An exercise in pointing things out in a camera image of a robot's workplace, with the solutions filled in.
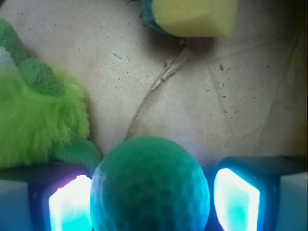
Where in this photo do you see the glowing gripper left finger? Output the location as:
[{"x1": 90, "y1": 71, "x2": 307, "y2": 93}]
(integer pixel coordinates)
[{"x1": 0, "y1": 162, "x2": 93, "y2": 231}]

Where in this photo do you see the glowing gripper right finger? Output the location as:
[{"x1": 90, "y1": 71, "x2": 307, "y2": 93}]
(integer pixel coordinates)
[{"x1": 213, "y1": 155, "x2": 308, "y2": 231}]

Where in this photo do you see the green dimpled ball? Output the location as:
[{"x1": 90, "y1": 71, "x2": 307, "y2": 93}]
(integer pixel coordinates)
[{"x1": 90, "y1": 137, "x2": 210, "y2": 231}]

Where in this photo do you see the green plush toy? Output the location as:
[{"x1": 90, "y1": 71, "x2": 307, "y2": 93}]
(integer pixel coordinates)
[{"x1": 0, "y1": 19, "x2": 101, "y2": 172}]

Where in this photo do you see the brown paper bag tray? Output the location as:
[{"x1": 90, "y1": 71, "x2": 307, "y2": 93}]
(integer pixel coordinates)
[{"x1": 0, "y1": 0, "x2": 308, "y2": 165}]

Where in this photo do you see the yellow green sponge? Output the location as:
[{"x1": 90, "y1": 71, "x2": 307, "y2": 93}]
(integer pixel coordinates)
[{"x1": 141, "y1": 0, "x2": 239, "y2": 38}]

